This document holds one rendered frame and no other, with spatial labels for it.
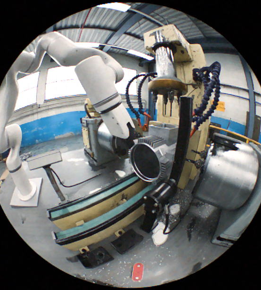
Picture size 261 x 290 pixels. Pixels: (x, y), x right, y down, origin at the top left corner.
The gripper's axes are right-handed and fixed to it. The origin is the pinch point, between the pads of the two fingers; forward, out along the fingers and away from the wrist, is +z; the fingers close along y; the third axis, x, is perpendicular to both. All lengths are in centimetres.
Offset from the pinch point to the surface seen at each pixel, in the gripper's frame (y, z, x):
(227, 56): 157, -81, 634
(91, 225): 10.9, 2.4, -29.8
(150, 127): 2.3, 0.9, 11.2
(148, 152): -1.0, 14.8, 7.8
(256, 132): 295, 224, 428
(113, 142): -15.0, 5.1, -0.1
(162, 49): 7.3, -30.4, 32.6
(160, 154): 12.6, 1.8, 1.2
